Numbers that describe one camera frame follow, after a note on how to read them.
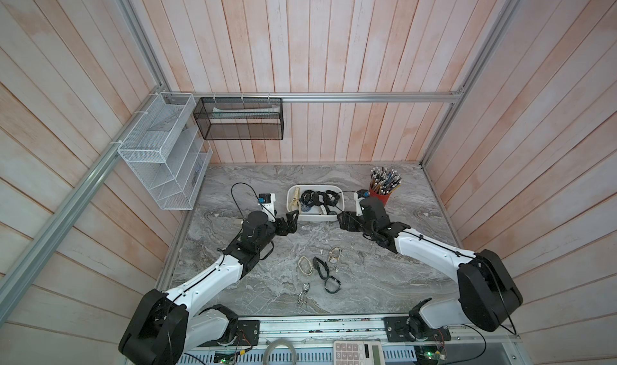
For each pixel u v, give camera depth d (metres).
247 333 0.73
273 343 0.71
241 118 0.96
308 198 1.04
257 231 0.61
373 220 0.67
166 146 0.78
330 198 1.04
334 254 0.90
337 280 0.82
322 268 0.86
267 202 0.70
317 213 1.01
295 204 1.02
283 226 0.73
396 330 0.74
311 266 0.86
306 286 0.82
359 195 0.80
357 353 0.69
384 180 0.90
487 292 0.43
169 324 0.40
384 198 0.95
